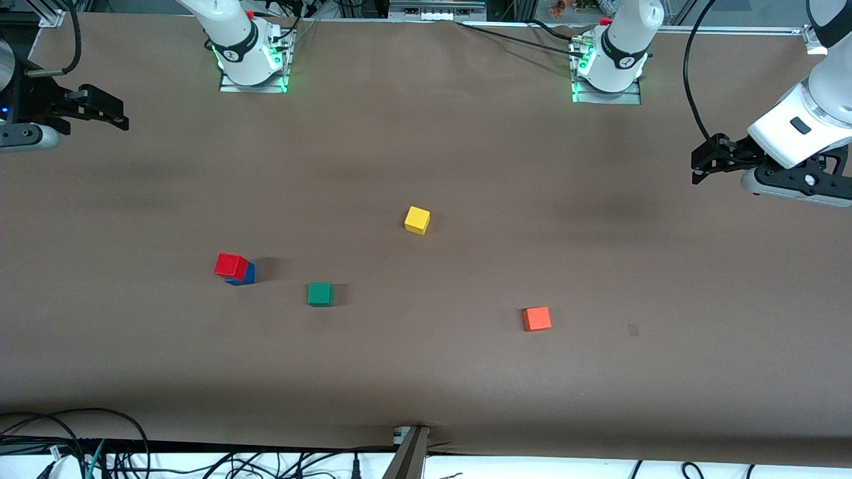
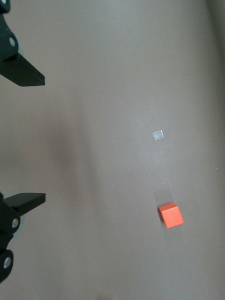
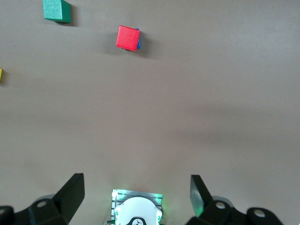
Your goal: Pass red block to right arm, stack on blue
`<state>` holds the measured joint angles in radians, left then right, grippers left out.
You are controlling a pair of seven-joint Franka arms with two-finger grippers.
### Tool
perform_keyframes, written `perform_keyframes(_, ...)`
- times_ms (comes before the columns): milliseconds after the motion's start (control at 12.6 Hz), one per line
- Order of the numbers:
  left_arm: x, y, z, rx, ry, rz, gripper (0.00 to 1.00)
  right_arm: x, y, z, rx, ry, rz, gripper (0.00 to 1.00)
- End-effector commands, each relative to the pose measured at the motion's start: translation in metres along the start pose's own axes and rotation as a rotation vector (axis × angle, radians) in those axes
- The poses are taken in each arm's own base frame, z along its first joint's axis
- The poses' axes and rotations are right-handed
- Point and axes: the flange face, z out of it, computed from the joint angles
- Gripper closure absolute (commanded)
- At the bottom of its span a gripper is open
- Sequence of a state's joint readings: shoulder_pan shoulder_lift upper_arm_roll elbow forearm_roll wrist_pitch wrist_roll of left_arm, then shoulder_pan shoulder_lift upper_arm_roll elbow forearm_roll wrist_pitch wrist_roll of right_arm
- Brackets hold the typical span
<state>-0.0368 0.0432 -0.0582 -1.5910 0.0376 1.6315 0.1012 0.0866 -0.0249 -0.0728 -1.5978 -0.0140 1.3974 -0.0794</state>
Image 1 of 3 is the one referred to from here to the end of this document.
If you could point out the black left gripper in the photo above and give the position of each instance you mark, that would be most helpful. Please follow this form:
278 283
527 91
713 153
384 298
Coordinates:
731 154

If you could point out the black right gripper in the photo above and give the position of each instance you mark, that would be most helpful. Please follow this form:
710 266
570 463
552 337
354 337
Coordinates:
38 100

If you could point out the red wooden block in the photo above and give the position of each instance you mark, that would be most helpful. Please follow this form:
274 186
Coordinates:
230 265

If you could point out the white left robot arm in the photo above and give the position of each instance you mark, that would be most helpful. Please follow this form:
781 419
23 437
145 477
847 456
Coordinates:
832 86

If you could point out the blue wooden block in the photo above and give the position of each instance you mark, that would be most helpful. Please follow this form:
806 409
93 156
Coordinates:
247 276

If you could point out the orange wooden block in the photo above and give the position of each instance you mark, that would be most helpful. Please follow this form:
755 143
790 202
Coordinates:
536 319

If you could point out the green wooden block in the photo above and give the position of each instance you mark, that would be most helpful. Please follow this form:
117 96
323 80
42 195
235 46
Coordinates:
320 294

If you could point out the yellow wooden block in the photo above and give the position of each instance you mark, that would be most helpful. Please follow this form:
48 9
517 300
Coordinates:
417 219

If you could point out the orange decorative item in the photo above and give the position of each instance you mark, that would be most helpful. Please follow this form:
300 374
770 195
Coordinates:
566 6

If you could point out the grey power strip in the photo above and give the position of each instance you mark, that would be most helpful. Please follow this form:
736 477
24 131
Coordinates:
436 14

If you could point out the paper table cover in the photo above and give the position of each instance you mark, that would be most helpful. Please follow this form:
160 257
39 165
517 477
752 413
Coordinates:
426 372

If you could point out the grey metal beam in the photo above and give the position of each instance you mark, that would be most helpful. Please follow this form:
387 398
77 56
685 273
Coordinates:
409 459

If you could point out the black power plug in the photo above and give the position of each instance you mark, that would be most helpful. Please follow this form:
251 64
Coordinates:
357 467

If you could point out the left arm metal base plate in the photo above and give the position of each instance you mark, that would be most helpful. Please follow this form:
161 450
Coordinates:
632 100

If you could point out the aluminium corner bracket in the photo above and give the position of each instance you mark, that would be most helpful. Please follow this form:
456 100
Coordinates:
813 38
52 16

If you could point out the aluminium frame rail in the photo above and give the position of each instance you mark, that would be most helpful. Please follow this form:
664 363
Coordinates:
732 29

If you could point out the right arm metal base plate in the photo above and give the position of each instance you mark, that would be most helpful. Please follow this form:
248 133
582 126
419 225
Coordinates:
229 88

